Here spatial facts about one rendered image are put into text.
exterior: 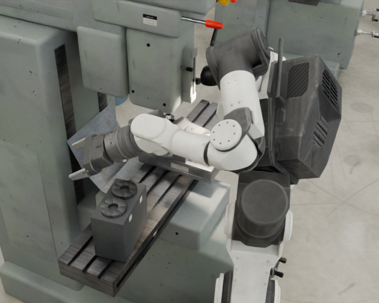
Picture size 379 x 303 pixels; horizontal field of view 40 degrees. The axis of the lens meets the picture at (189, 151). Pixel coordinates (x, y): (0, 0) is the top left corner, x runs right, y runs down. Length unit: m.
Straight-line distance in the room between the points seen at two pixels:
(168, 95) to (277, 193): 0.76
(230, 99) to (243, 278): 0.57
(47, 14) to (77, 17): 0.13
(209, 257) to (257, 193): 0.98
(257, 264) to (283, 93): 0.49
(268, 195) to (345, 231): 2.26
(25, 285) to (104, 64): 1.40
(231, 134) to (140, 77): 0.78
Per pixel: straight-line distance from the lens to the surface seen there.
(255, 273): 1.55
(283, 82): 1.43
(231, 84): 1.27
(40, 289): 2.83
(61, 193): 2.30
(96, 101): 2.31
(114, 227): 1.76
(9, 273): 2.93
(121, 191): 1.84
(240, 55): 1.33
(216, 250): 2.18
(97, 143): 1.43
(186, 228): 2.10
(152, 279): 2.47
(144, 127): 1.31
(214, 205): 2.20
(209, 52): 1.37
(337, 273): 3.20
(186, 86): 1.90
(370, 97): 4.93
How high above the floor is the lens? 2.34
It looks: 37 degrees down
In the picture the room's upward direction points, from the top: 2 degrees clockwise
